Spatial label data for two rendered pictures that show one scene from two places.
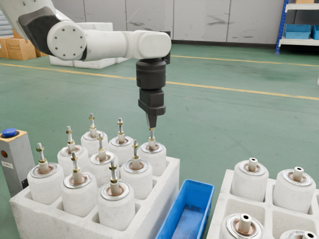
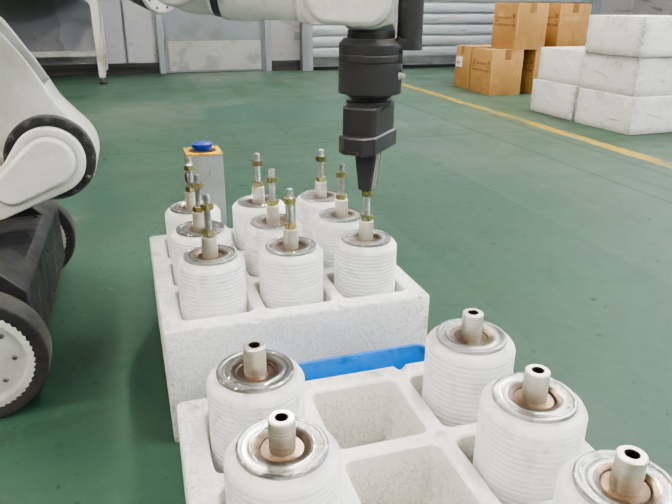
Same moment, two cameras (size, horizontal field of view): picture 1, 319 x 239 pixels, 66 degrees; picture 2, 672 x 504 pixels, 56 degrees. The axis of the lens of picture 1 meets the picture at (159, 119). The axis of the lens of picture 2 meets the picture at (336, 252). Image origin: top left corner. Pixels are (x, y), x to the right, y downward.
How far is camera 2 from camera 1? 0.65 m
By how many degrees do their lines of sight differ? 46
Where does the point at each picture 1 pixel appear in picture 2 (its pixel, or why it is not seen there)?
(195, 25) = not seen: outside the picture
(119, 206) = (188, 274)
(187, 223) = not seen: hidden behind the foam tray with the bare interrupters
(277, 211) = (443, 451)
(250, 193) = (431, 389)
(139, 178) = (270, 261)
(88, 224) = (166, 293)
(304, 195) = (502, 437)
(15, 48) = (483, 69)
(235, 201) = (399, 394)
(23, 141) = (211, 164)
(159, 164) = (356, 274)
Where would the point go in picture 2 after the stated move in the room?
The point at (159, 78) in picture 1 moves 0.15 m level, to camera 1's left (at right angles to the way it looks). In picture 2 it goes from (362, 75) to (294, 66)
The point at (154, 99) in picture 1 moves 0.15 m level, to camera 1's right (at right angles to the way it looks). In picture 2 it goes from (351, 119) to (434, 136)
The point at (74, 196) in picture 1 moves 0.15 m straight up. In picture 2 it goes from (174, 245) to (165, 149)
